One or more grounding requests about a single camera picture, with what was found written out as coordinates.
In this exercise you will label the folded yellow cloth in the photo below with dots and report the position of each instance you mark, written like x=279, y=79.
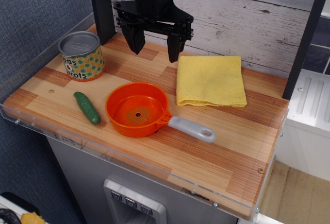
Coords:
x=210, y=81

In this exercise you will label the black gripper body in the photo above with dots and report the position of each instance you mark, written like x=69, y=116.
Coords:
x=157, y=16

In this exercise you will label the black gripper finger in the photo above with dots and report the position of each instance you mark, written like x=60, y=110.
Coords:
x=134, y=37
x=175, y=43

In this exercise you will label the orange toy pot grey handle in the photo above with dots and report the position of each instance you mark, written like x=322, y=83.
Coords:
x=139, y=109

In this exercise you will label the black vertical post right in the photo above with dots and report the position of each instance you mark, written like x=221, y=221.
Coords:
x=298, y=63

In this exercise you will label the green toy pickle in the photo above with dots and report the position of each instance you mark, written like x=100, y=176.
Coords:
x=87, y=108

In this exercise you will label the black vertical post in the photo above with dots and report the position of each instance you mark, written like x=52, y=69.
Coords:
x=103, y=15
x=298, y=63

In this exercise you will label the black vertical post left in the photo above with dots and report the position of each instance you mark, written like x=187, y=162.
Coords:
x=103, y=15

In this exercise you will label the peas and carrots can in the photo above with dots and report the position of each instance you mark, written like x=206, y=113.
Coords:
x=82, y=55

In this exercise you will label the yellow object bottom left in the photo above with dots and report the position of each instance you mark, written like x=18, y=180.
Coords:
x=32, y=218

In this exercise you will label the white ridged cabinet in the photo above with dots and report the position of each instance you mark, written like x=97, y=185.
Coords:
x=304, y=141

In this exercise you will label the grey toy fridge cabinet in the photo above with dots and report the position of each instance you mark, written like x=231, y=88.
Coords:
x=110, y=191

